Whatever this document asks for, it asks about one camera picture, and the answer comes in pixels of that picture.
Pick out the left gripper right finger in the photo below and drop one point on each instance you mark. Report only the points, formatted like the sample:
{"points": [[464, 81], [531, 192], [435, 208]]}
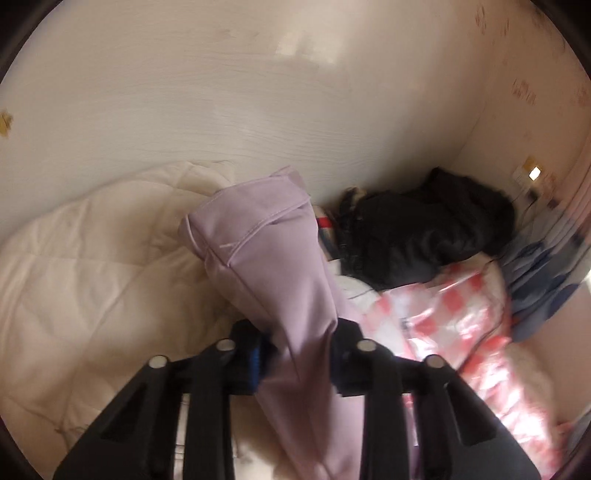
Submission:
{"points": [[420, 418]]}

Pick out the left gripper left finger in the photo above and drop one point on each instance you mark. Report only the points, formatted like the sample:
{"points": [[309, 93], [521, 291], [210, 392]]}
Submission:
{"points": [[134, 437]]}

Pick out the lilac purple jacket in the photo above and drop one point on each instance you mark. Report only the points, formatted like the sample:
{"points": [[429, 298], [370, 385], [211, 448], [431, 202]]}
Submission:
{"points": [[259, 244]]}

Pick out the black clothes pile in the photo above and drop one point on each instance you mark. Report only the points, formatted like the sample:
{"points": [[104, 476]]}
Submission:
{"points": [[389, 239]]}

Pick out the red checkered plastic bed cover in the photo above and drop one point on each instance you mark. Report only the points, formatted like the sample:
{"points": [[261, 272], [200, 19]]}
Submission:
{"points": [[463, 315]]}

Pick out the cream quilted blanket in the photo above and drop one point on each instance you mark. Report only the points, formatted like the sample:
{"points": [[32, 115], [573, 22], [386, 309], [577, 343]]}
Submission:
{"points": [[94, 289]]}

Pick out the left cartoon curtain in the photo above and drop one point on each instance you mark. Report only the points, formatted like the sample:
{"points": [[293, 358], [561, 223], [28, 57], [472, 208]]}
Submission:
{"points": [[544, 265]]}

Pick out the wall socket with charger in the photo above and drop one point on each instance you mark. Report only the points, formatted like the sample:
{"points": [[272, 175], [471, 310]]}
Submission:
{"points": [[535, 181]]}

